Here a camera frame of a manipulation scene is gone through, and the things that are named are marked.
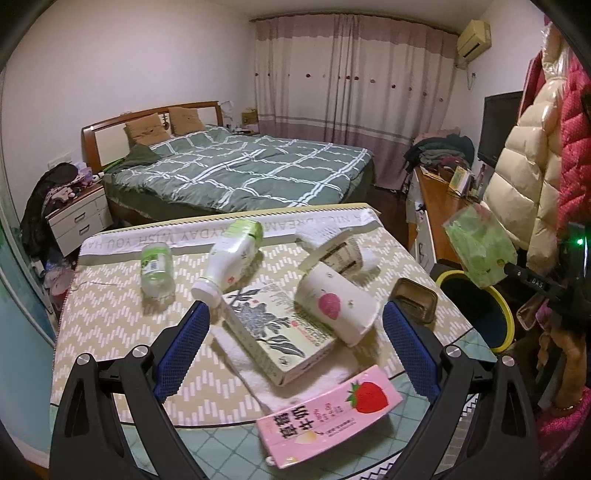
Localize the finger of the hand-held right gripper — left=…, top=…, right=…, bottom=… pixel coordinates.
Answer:
left=503, top=262, right=568, bottom=297

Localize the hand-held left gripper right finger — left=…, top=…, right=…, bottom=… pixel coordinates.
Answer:
left=382, top=300, right=541, bottom=480

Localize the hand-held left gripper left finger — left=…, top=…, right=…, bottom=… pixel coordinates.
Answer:
left=48, top=301, right=211, bottom=480

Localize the dark metal tin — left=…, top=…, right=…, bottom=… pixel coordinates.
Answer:
left=390, top=278, right=438, bottom=324

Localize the green plastic packet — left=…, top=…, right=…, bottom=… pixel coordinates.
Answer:
left=442, top=203, right=518, bottom=289

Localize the black bin with yellow rim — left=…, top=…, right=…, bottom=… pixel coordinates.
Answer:
left=429, top=261, right=513, bottom=356

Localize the white towel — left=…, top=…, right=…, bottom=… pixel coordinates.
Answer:
left=212, top=323, right=365, bottom=416

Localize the floral print cardboard box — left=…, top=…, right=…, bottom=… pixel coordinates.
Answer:
left=222, top=284, right=338, bottom=386

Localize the white cup with pink print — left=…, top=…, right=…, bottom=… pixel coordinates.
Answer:
left=295, top=267, right=384, bottom=348

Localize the white paper cup with barcode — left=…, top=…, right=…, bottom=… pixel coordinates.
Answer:
left=295, top=220, right=384, bottom=273

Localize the pink strawberry drink carton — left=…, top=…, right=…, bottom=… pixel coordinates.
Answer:
left=256, top=364, right=402, bottom=469

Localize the person's right hand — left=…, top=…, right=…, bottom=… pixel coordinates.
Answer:
left=538, top=320, right=588, bottom=408

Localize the beige chevron table mat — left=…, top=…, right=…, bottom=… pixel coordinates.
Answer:
left=51, top=203, right=497, bottom=423

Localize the clear bottle with green label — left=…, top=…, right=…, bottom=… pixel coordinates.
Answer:
left=141, top=243, right=175, bottom=298

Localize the teal quilted tablecloth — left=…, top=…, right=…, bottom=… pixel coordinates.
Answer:
left=111, top=332, right=499, bottom=480

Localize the white bottle with green cap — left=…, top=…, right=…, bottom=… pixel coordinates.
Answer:
left=191, top=219, right=264, bottom=306

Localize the cream puffer jacket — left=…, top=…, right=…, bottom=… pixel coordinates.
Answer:
left=482, top=51, right=573, bottom=278

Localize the wooden cabinet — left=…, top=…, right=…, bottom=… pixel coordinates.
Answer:
left=406, top=166, right=490, bottom=273

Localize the green and white box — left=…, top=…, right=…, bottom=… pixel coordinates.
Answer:
left=450, top=165, right=472, bottom=192

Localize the red jacket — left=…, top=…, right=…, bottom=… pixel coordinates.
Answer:
left=551, top=46, right=591, bottom=232

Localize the red bucket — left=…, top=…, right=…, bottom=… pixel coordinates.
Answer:
left=44, top=258, right=77, bottom=301

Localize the pile of folded clothes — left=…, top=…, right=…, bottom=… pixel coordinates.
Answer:
left=404, top=131, right=476, bottom=174

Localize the black television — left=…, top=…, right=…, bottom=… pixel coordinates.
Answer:
left=477, top=91, right=525, bottom=167

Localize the white nightstand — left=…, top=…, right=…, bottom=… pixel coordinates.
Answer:
left=46, top=185, right=112, bottom=257

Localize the sliding wardrobe door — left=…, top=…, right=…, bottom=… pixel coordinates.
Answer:
left=0, top=175, right=61, bottom=352

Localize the green plaid quilt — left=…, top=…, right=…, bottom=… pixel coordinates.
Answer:
left=102, top=124, right=375, bottom=213

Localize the dark green cloth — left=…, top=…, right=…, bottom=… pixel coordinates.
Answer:
left=121, top=144, right=160, bottom=167

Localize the dark clothes pile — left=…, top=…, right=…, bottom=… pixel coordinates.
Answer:
left=21, top=162, right=100, bottom=259

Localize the brown pillow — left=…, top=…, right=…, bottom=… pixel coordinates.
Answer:
left=124, top=116, right=174, bottom=147
left=167, top=107, right=206, bottom=137

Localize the wooden bed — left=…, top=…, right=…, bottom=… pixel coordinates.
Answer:
left=82, top=100, right=377, bottom=227

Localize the beige air conditioner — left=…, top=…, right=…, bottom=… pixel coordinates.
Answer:
left=456, top=19, right=492, bottom=63

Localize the pink and white curtain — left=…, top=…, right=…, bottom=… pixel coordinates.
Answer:
left=249, top=14, right=460, bottom=160

